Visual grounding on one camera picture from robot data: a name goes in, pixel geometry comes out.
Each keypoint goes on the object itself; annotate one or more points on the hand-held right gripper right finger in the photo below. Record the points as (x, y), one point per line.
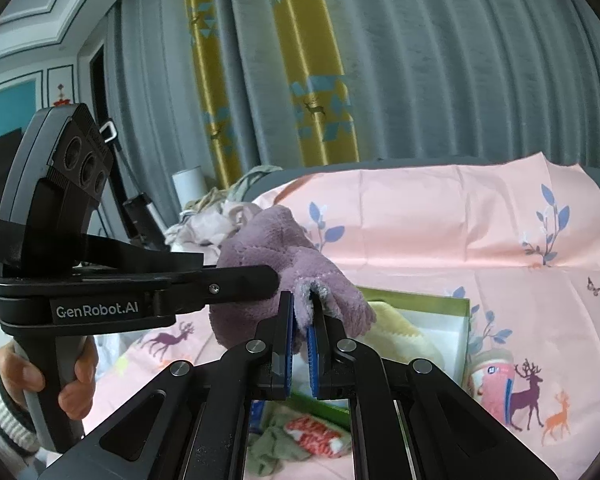
(314, 365)

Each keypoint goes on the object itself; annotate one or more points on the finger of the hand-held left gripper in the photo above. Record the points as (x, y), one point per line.
(240, 285)
(145, 250)

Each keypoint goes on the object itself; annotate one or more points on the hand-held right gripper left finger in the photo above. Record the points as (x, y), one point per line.
(286, 360)

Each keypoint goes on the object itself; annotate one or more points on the purple plush cloth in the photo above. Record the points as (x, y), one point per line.
(280, 245)

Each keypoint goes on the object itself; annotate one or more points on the red white scrunchie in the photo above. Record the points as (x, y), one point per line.
(312, 435)

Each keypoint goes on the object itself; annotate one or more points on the yellow white towel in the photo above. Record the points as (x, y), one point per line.
(400, 335)

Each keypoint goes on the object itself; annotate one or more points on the sage green cloth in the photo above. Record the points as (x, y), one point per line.
(270, 450)

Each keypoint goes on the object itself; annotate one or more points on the green cardboard box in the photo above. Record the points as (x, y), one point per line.
(445, 345)

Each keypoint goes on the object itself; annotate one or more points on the person's left forearm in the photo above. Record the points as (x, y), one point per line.
(0, 420)

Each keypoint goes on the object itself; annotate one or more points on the person's left hand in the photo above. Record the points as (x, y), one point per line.
(20, 375)

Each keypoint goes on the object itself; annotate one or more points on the black stand with silver bar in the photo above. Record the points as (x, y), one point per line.
(142, 215)

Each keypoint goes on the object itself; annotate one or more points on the crumpled beige cloth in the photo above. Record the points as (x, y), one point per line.
(205, 230)

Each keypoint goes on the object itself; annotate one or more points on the pink bottle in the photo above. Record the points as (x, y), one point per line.
(490, 390)

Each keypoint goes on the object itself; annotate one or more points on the pink deer print bedsheet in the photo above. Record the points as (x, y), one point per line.
(430, 220)

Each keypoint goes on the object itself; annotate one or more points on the yellow patterned curtain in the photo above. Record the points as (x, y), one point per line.
(310, 60)

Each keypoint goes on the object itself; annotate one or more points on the grey curtain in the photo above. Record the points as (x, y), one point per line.
(455, 60)

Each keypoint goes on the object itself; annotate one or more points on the white bracket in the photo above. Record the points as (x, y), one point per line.
(109, 131)

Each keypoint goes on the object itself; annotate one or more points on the red wall ornament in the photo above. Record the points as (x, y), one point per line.
(64, 96)

